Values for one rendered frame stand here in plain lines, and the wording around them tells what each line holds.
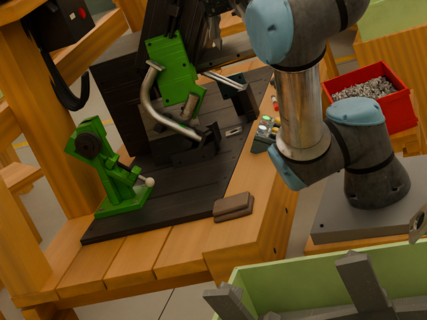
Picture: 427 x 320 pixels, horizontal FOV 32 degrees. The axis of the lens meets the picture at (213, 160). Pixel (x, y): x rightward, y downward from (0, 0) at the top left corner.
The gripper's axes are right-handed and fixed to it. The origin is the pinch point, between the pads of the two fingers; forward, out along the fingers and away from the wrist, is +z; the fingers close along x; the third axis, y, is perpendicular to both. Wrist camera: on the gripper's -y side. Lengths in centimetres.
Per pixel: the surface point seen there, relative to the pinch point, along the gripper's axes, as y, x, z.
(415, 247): 49, 32, 34
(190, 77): -37.0, -28.6, 16.0
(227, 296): 82, 9, 15
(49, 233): -191, -212, 130
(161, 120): -31, -40, 25
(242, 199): 9.6, -10.3, 36.3
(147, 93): -34, -42, 16
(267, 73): -93, -21, 39
